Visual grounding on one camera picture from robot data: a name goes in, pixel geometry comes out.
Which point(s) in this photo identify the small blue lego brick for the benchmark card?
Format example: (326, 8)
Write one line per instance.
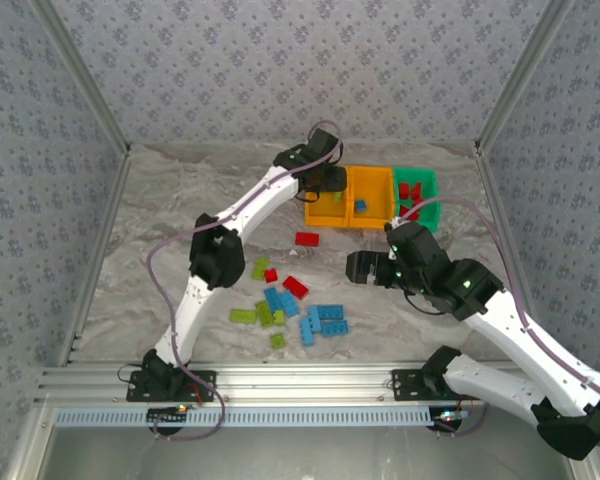
(361, 205)

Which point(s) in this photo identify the small red lego brick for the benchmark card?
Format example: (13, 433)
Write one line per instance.
(271, 275)
(418, 190)

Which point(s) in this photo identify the small lime green lego brick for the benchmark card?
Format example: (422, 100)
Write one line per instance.
(279, 317)
(278, 340)

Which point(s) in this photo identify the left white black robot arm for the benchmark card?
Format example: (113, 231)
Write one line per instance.
(190, 310)

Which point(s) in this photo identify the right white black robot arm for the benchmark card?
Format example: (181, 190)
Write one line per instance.
(500, 387)

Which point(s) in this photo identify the orange plastic bin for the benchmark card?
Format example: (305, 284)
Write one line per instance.
(372, 190)
(325, 212)

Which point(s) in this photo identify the green plastic bin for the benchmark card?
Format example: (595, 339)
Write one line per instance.
(427, 185)

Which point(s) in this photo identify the small black controller board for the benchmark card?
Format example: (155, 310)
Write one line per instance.
(450, 416)
(167, 415)

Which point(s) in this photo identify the grey metal lower panel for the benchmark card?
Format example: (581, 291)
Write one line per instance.
(300, 455)

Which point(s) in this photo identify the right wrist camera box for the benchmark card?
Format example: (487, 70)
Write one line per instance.
(392, 247)

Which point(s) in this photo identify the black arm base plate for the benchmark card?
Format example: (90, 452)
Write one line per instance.
(207, 381)
(405, 385)

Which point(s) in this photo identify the wide aluminium frame rail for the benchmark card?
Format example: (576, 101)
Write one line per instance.
(300, 382)

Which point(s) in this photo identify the aluminium frame post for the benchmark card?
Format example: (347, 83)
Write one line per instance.
(88, 80)
(517, 80)

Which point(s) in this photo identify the aluminium frame leg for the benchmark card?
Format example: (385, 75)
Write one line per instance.
(583, 472)
(29, 450)

